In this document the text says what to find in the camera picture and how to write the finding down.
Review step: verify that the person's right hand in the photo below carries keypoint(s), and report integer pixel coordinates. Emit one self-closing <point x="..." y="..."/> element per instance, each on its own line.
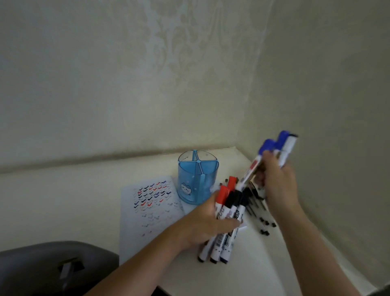
<point x="280" y="189"/>

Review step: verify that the person's left hand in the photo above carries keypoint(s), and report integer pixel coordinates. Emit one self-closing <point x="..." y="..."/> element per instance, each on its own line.
<point x="199" y="224"/>

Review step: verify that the person's left thumb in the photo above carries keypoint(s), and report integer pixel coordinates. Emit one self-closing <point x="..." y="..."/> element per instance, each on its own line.
<point x="227" y="225"/>

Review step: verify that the person's right fingers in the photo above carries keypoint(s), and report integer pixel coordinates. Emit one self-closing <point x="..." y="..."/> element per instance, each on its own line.
<point x="266" y="170"/>

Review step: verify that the blue cap white marker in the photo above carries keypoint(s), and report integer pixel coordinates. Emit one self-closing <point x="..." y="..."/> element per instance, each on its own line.
<point x="259" y="158"/>
<point x="281" y="138"/>

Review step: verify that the black cap white marker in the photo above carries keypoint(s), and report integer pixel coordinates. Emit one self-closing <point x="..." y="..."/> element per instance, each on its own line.
<point x="231" y="201"/>
<point x="240" y="210"/>

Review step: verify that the red cap white marker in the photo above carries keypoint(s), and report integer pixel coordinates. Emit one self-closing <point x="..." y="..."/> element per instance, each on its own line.
<point x="221" y="196"/>
<point x="232" y="182"/>

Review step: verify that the person's right forearm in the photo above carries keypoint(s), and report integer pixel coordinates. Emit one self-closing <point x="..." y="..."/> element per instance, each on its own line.
<point x="307" y="253"/>

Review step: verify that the person's left forearm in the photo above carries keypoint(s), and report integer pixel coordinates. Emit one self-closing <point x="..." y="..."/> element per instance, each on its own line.
<point x="137" y="262"/>

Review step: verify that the blue plastic pen holder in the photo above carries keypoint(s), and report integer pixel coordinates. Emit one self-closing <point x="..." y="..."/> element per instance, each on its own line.
<point x="195" y="180"/>

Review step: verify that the white paper with check marks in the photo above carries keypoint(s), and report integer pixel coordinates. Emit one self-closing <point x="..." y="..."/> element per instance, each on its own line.
<point x="146" y="213"/>

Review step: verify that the gray chair backrest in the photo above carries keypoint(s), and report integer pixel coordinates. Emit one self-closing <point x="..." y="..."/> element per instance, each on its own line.
<point x="45" y="268"/>

